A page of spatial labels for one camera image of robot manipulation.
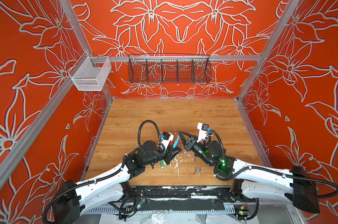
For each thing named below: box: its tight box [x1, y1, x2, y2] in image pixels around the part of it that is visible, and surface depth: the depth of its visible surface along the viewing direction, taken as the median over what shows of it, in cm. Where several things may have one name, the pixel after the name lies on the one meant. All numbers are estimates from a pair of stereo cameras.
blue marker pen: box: [172, 138, 179, 149], surface depth 68 cm
